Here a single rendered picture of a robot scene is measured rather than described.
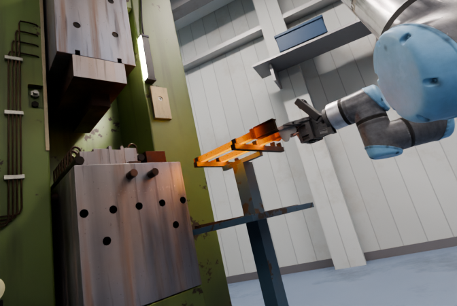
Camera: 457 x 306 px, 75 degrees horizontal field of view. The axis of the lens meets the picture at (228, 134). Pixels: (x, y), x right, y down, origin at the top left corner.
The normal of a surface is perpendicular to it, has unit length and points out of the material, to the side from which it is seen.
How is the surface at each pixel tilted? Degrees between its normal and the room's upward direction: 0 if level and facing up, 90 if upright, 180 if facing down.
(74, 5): 90
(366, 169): 90
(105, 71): 90
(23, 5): 90
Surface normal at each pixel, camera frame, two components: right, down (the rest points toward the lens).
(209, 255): 0.62, -0.36
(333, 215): -0.41, -0.18
